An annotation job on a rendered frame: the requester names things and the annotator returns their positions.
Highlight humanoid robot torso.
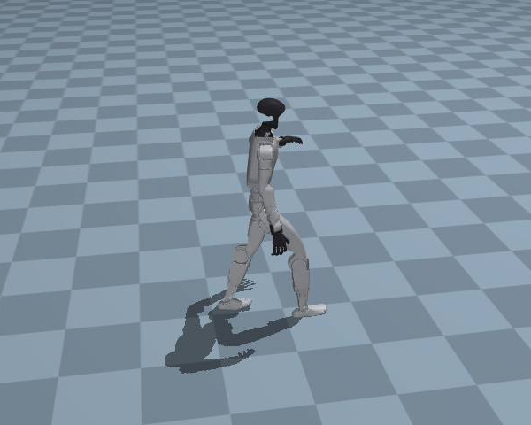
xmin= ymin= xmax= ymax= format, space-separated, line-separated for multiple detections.
xmin=247 ymin=127 xmax=278 ymax=220

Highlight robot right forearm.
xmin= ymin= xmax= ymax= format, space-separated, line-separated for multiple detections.
xmin=262 ymin=186 xmax=281 ymax=233

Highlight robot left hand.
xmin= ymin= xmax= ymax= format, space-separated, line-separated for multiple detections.
xmin=279 ymin=136 xmax=303 ymax=146

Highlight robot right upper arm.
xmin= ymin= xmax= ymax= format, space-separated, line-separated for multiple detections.
xmin=257 ymin=143 xmax=273 ymax=197

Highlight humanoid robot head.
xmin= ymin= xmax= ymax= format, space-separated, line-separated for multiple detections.
xmin=255 ymin=98 xmax=285 ymax=137

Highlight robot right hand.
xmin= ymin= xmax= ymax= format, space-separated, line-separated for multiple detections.
xmin=270 ymin=224 xmax=289 ymax=256

